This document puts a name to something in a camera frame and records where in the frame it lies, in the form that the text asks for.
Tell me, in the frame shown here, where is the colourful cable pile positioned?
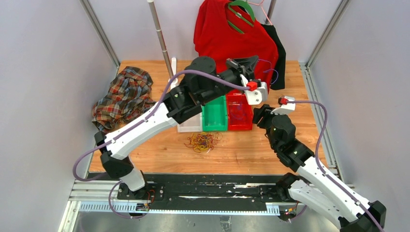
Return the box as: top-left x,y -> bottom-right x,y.
184,131 -> 223,154

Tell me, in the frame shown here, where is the white rack base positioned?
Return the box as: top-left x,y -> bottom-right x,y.
170,57 -> 178,89

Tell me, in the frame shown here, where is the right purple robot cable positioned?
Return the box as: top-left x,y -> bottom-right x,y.
278,98 -> 385,232

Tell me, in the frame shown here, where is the green clothes hanger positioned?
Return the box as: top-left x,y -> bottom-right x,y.
224,0 -> 256,34

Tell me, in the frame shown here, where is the red t-shirt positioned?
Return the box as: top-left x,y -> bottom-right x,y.
193,0 -> 278,87

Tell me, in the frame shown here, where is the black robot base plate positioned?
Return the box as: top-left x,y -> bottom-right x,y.
114,174 -> 296,212

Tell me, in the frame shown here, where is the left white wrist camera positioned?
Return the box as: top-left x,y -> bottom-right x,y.
240,74 -> 268,105

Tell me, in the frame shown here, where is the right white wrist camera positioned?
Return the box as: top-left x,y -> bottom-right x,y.
271,96 -> 296,115

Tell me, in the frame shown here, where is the pink clothes hanger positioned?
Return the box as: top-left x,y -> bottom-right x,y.
247,0 -> 273,25

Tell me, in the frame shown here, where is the thin purple cable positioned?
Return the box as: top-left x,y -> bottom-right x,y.
257,58 -> 279,85

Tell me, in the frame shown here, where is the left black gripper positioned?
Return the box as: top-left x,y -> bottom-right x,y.
201,56 -> 259,106

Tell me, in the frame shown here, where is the red plastic bin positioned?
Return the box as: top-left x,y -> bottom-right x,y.
226,90 -> 253,131

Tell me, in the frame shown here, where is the white plastic bin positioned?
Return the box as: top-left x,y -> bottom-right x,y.
177,113 -> 203,133

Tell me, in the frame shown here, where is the green plastic bin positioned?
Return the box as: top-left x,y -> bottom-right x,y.
202,96 -> 228,131

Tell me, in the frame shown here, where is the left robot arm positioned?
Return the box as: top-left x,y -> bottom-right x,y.
94,56 -> 261,200

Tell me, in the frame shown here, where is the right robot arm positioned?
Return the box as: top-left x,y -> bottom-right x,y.
252,104 -> 387,232

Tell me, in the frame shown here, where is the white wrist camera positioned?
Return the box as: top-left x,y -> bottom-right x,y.
240,74 -> 268,105
271,96 -> 296,115

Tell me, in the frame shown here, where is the plaid flannel shirt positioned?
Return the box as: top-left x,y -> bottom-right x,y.
92,66 -> 156,133

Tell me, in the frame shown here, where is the black t-shirt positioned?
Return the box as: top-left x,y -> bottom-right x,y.
262,25 -> 286,90

